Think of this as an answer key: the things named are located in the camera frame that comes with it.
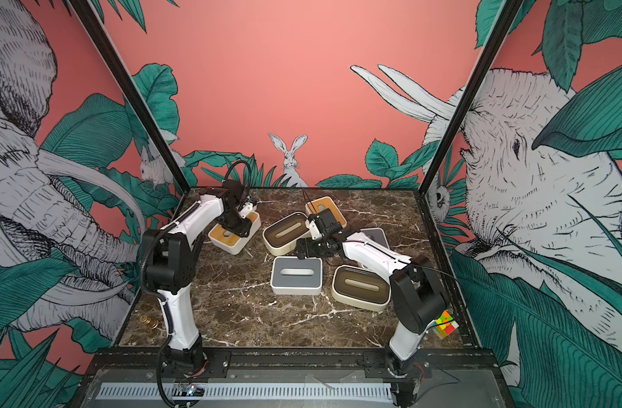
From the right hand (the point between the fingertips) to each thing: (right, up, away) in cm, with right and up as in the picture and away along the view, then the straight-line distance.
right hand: (303, 247), depth 87 cm
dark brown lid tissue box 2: (-9, +3, +9) cm, 13 cm away
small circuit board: (-31, -38, -17) cm, 52 cm away
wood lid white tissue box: (+4, +15, +20) cm, 25 cm away
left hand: (-23, +7, +8) cm, 26 cm away
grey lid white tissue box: (-5, -11, +6) cm, 14 cm away
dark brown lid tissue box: (+20, -14, -2) cm, 24 cm away
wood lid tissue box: (-25, +1, +3) cm, 26 cm away
